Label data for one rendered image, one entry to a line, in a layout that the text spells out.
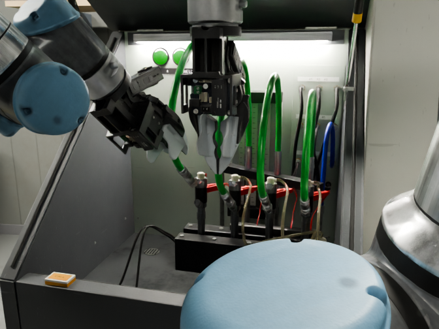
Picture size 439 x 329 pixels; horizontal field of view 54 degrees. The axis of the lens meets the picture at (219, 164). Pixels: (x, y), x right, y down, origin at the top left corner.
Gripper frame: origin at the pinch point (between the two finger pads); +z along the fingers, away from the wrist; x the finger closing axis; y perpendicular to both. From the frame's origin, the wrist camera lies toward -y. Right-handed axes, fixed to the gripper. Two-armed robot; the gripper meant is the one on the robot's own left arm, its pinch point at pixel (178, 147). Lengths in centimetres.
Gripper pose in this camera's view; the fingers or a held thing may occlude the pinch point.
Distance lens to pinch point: 82.9
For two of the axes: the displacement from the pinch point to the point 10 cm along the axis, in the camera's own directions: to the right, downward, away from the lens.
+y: -2.0, 8.3, -5.2
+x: 8.7, -1.0, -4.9
